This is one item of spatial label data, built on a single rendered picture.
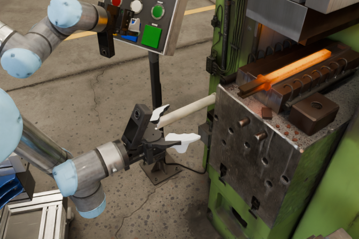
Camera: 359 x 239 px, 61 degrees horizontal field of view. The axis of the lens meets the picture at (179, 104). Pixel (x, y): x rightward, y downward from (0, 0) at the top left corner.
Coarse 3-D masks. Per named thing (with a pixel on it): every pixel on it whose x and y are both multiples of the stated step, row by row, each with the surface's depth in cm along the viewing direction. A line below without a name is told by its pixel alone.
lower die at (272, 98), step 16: (288, 48) 115; (304, 48) 113; (320, 48) 113; (256, 64) 107; (272, 64) 105; (288, 64) 103; (320, 64) 105; (352, 64) 108; (240, 80) 106; (288, 80) 97; (304, 80) 97; (256, 96) 102; (272, 96) 95; (288, 96) 94
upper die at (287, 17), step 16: (256, 0) 87; (272, 0) 82; (288, 0) 78; (256, 16) 89; (272, 16) 84; (288, 16) 79; (304, 16) 76; (320, 16) 79; (336, 16) 84; (352, 16) 89; (288, 32) 81; (304, 32) 79; (320, 32) 83
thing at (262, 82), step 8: (312, 56) 105; (320, 56) 105; (296, 64) 102; (304, 64) 102; (272, 72) 98; (280, 72) 98; (288, 72) 98; (256, 80) 94; (264, 80) 94; (272, 80) 95; (240, 88) 91; (248, 88) 91; (256, 88) 94; (264, 88) 95; (240, 96) 92; (248, 96) 92
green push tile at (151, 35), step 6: (144, 30) 117; (150, 30) 116; (156, 30) 115; (144, 36) 117; (150, 36) 116; (156, 36) 115; (144, 42) 117; (150, 42) 116; (156, 42) 115; (156, 48) 115
